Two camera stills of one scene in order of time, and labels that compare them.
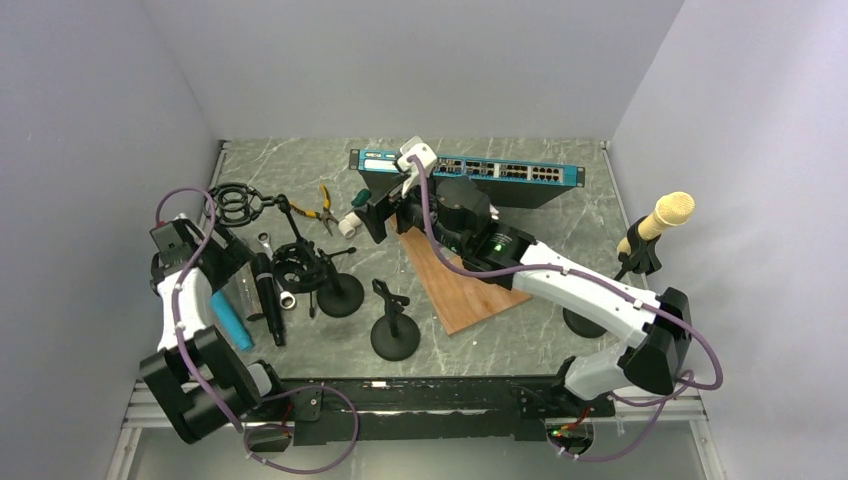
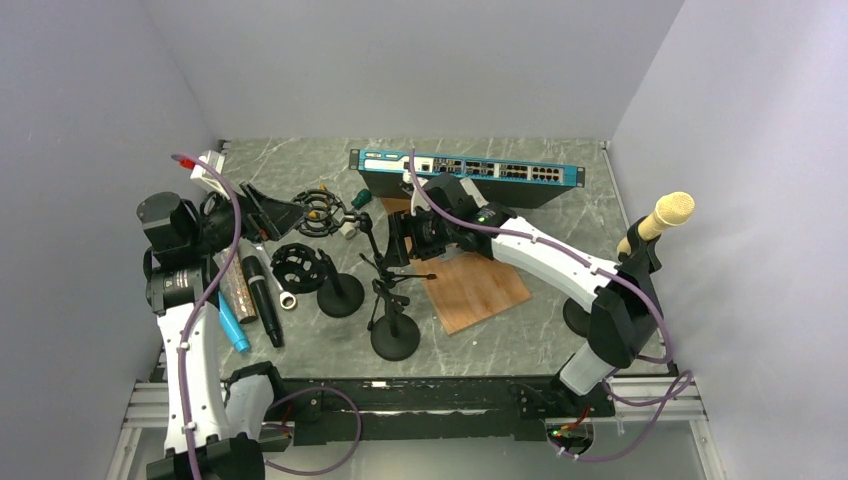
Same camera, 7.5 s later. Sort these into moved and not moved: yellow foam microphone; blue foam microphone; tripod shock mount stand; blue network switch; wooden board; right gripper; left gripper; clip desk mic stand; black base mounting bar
Moved: tripod shock mount stand; left gripper; right gripper
Not moved: blue network switch; clip desk mic stand; yellow foam microphone; blue foam microphone; black base mounting bar; wooden board
